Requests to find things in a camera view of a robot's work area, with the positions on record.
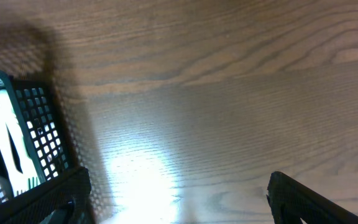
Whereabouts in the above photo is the white spoon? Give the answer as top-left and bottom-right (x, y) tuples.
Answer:
(0, 109), (28, 197)

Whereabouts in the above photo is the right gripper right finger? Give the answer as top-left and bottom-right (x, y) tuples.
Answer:
(267, 171), (358, 224)

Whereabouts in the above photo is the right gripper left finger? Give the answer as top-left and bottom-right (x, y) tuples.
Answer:
(0, 167), (91, 223)

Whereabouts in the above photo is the white fork diagonal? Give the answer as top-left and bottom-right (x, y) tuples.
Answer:
(0, 89), (40, 189)

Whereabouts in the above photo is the black plastic perforated basket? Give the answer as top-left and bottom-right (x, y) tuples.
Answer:
(0, 70), (73, 204)

